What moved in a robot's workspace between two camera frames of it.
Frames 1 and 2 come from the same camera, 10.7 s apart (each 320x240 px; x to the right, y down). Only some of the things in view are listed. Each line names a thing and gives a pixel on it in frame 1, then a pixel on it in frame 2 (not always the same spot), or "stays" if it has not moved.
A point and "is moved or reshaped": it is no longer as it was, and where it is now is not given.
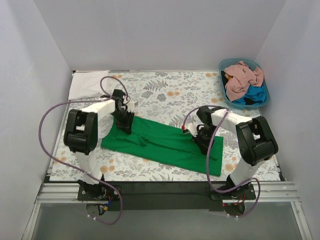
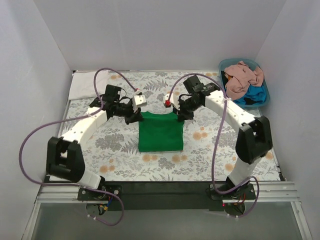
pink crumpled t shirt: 239,77 stays
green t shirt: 164,144 is moved or reshaped
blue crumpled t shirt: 256,93 stays
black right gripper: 203,137 → 182,116
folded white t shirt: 87,84 stays
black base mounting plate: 165,196 stays
